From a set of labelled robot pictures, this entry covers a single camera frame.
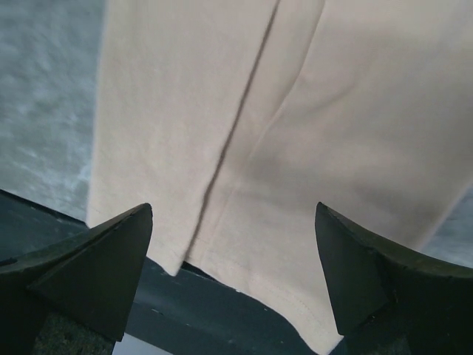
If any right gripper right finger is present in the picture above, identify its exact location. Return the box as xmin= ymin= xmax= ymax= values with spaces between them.
xmin=315 ymin=203 xmax=472 ymax=354

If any tan t shirt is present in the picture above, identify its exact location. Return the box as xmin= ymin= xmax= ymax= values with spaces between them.
xmin=86 ymin=1 xmax=472 ymax=354

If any black base beam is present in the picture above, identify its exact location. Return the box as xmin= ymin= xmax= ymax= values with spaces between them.
xmin=1 ymin=191 xmax=312 ymax=355

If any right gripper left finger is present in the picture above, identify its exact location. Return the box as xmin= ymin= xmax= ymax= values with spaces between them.
xmin=1 ymin=203 xmax=152 ymax=354

